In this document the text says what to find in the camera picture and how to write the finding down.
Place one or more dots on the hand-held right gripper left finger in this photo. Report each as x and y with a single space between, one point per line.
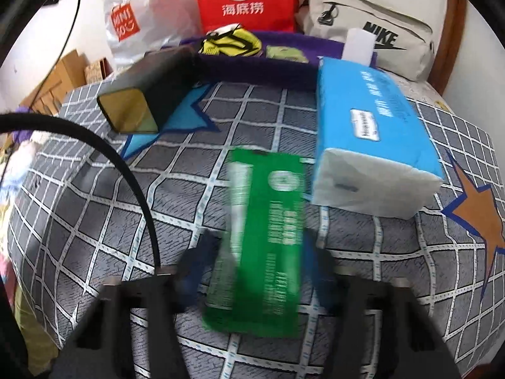
193 268

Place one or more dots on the small patterned box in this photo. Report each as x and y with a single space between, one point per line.
96 72

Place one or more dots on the beige waist bag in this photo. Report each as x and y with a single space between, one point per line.
355 15

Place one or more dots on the green pocket tissue packet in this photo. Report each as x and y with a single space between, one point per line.
286 54

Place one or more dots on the grey checked bedsheet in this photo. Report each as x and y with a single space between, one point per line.
118 225

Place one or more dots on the yellow fabric pouch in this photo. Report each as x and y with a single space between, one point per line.
229 43

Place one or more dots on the white sponge block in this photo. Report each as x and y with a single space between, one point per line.
359 45

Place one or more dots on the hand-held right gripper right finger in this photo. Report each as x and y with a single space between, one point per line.
321 272

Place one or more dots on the red paper bag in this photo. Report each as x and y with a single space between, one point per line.
244 0

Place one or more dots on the brown cardboard box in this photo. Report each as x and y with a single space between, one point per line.
59 83

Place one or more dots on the newspaper print sheet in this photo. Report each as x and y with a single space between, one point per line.
436 96

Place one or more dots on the blue tissue pack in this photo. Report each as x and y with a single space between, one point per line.
367 126

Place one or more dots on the dark box with gold end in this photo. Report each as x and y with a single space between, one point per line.
158 83

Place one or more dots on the brown wooden headboard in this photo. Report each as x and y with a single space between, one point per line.
451 39

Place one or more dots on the purple towel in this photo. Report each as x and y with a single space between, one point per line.
244 69

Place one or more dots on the white plastic shopping bag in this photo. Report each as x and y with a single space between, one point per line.
158 12

